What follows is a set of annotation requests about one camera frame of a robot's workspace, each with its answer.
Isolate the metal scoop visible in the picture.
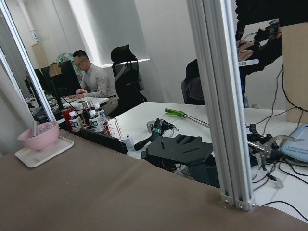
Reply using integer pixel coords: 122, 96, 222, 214
32, 121, 38, 137

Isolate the beige tray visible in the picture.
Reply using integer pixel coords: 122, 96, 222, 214
14, 136, 74, 168

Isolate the black bracket plate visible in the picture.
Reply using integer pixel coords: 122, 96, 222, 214
141, 134, 219, 188

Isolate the man in grey shirt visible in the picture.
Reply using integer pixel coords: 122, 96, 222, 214
73, 50, 118, 115

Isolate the dark drink bottle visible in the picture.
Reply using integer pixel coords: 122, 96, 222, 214
69, 111, 82, 132
89, 110, 103, 132

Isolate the green handled grabber tool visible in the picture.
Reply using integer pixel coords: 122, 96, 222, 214
165, 108, 210, 128

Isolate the pink bowl of ice cubes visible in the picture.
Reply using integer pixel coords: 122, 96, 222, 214
17, 121, 60, 151

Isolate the black office chair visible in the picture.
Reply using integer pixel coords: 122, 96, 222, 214
110, 44, 147, 117

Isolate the person in blue sweater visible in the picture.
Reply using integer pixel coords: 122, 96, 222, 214
235, 0, 308, 108

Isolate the aluminium frame post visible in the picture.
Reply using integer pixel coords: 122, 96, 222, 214
187, 0, 254, 211

